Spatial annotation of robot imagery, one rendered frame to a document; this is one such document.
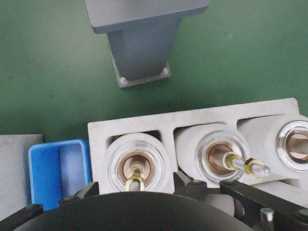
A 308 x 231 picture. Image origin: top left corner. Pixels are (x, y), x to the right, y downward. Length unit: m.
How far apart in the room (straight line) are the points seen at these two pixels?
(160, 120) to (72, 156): 0.29
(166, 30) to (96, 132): 0.20
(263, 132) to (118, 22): 0.25
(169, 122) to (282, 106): 0.22
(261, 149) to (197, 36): 0.38
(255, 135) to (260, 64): 0.34
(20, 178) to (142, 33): 0.37
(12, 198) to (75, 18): 0.46
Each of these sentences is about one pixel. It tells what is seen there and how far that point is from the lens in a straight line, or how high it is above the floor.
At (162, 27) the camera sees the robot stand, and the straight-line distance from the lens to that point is 0.29.
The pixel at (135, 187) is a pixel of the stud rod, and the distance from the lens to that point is 0.16.
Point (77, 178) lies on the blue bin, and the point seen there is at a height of 0.00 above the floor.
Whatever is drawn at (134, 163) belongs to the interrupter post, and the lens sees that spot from 0.23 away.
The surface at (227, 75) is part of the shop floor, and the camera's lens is 0.59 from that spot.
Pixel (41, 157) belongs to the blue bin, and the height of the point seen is 0.08.
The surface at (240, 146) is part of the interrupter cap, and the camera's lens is 0.29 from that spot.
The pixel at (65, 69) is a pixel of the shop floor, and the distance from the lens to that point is 0.57.
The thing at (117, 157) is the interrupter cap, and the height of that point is 0.25.
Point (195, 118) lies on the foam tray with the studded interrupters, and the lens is 0.34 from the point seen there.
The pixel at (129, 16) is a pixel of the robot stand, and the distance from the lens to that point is 0.24.
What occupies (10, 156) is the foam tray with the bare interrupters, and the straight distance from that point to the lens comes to 0.45.
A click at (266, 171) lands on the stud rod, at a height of 0.34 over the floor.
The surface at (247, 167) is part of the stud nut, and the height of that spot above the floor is 0.33.
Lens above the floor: 0.50
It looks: 83 degrees down
